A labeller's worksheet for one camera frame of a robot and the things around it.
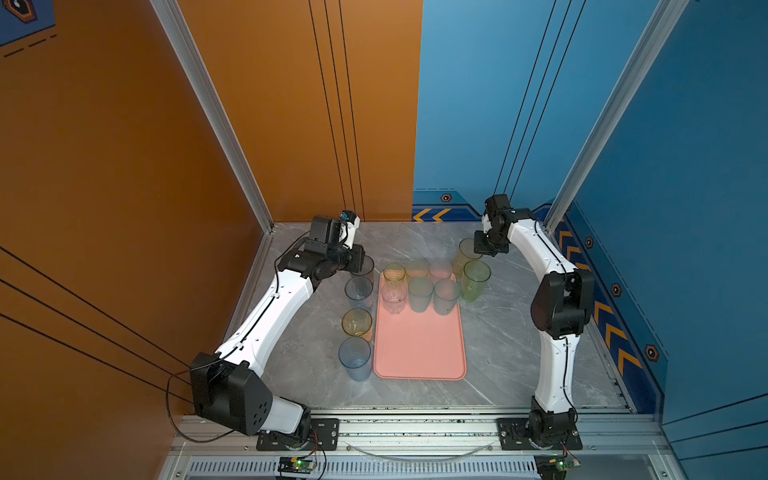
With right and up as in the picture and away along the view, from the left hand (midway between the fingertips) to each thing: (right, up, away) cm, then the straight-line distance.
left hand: (363, 248), depth 81 cm
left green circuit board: (-15, -52, -10) cm, 55 cm away
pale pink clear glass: (+24, -7, +18) cm, 31 cm away
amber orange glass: (-2, -21, +3) cm, 21 cm away
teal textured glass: (+16, -13, +9) cm, 23 cm away
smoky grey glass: (0, -6, +9) cm, 11 cm away
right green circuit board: (+46, -52, -10) cm, 71 cm away
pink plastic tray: (+16, -29, +6) cm, 33 cm away
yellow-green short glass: (+16, -7, +17) cm, 24 cm away
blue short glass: (-3, -13, +11) cm, 17 cm away
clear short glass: (+9, -15, +15) cm, 23 cm away
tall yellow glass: (+31, -1, +11) cm, 33 cm away
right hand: (+38, 0, +17) cm, 41 cm away
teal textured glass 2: (+25, -15, +13) cm, 32 cm away
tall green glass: (+34, -8, +14) cm, 38 cm away
